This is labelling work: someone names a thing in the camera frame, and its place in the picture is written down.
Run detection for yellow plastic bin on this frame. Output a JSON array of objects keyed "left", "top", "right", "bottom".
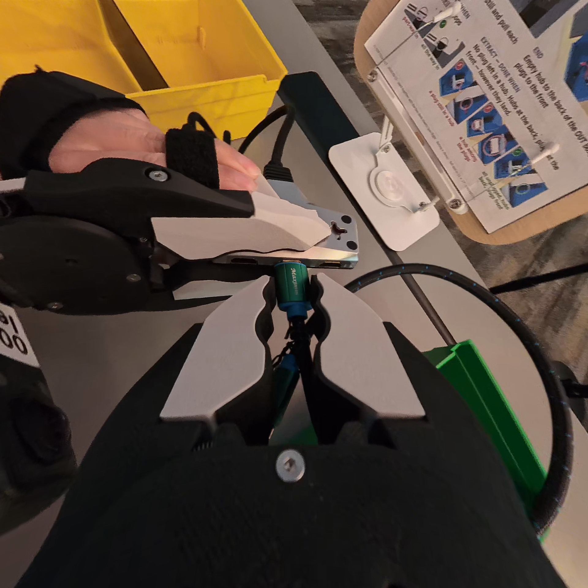
[{"left": 0, "top": 0, "right": 288, "bottom": 139}]

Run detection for grey multi-port hub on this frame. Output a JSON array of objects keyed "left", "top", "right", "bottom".
[{"left": 213, "top": 178, "right": 360, "bottom": 270}]

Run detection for white stand base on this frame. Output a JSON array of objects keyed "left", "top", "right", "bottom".
[{"left": 328, "top": 132, "right": 442, "bottom": 252}]

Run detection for black braided cable green plugs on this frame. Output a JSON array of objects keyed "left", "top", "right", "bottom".
[{"left": 271, "top": 259, "right": 575, "bottom": 536}]

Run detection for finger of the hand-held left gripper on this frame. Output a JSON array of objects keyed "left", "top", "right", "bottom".
[
  {"left": 151, "top": 176, "right": 344, "bottom": 261},
  {"left": 172, "top": 275, "right": 252, "bottom": 302}
]

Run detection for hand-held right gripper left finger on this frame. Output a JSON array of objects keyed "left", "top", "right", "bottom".
[{"left": 158, "top": 275, "right": 273, "bottom": 422}]

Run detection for black bin divider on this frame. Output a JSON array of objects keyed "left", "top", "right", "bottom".
[{"left": 99, "top": 0, "right": 169, "bottom": 91}]

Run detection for black flat pad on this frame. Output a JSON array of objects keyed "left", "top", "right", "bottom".
[{"left": 277, "top": 71, "right": 364, "bottom": 150}]

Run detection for person's left hand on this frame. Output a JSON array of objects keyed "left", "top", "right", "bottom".
[{"left": 46, "top": 112, "right": 263, "bottom": 193}]

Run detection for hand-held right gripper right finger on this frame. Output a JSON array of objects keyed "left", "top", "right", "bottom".
[{"left": 311, "top": 273, "right": 426, "bottom": 422}]

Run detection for green plastic bin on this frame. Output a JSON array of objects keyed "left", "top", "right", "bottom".
[{"left": 271, "top": 339, "right": 550, "bottom": 540}]

